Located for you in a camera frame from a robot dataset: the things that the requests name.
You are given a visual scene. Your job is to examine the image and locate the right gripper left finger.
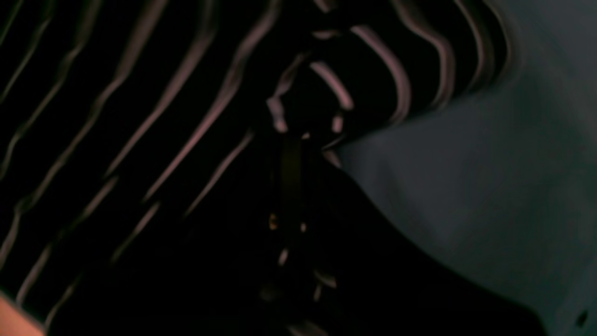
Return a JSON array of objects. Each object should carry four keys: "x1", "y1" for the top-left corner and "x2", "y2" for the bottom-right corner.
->
[{"x1": 177, "y1": 131, "x2": 292, "y2": 336}]

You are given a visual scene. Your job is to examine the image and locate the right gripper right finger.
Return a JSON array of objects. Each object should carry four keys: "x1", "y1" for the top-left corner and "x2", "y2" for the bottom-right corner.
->
[{"x1": 300, "y1": 140, "x2": 546, "y2": 336}]

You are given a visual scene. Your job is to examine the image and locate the navy white striped t-shirt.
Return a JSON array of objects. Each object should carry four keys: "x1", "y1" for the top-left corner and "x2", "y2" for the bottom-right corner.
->
[{"x1": 1, "y1": 0, "x2": 514, "y2": 336}]

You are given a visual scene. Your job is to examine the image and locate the blue table cloth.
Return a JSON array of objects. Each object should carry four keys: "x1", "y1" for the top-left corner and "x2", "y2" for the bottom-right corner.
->
[{"x1": 340, "y1": 0, "x2": 597, "y2": 336}]

